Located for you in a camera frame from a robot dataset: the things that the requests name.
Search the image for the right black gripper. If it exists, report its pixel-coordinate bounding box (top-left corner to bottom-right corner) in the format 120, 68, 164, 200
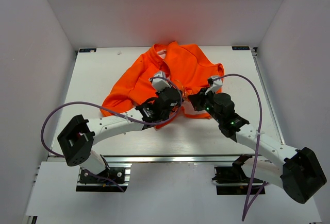
188, 87, 223, 124

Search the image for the aluminium table front rail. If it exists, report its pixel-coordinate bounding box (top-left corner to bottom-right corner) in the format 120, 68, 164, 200
103, 154, 240, 164

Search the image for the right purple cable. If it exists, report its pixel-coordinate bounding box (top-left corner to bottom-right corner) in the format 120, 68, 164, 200
208, 73, 264, 221

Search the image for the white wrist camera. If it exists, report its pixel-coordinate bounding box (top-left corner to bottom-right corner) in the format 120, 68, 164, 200
149, 71, 171, 93
205, 75, 223, 96

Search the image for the orange zip jacket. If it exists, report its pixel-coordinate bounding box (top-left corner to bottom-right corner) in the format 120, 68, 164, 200
101, 42, 224, 116

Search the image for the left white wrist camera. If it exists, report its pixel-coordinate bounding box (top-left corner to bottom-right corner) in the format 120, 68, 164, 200
149, 71, 171, 93

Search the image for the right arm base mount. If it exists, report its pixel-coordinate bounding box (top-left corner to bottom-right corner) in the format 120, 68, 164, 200
212, 154, 253, 196

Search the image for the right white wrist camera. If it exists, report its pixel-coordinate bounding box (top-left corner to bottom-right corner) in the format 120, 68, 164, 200
205, 75, 223, 96

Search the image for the right blue table label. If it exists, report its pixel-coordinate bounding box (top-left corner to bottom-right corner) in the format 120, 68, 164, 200
232, 46, 250, 50

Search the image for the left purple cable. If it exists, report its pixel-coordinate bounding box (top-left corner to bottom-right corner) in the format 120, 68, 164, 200
40, 77, 184, 158

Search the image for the left blue table label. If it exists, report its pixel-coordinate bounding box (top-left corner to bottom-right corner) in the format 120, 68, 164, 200
78, 48, 96, 53

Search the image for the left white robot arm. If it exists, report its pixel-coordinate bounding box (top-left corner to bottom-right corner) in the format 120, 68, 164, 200
57, 88, 182, 182

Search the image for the purple cable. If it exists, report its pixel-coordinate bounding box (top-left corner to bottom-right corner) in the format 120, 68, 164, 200
208, 73, 264, 221
40, 77, 184, 158

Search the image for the blue table label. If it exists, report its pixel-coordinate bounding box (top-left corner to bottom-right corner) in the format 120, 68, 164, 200
78, 48, 96, 53
232, 46, 250, 50

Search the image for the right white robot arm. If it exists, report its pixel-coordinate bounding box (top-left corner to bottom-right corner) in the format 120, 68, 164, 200
188, 92, 327, 204

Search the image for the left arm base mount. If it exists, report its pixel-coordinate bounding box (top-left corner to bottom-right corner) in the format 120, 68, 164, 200
76, 162, 131, 193

